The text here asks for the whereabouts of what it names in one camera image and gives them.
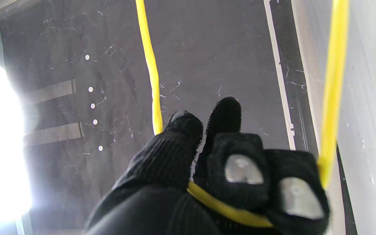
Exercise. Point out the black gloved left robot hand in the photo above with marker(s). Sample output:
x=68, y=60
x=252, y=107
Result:
x=162, y=182

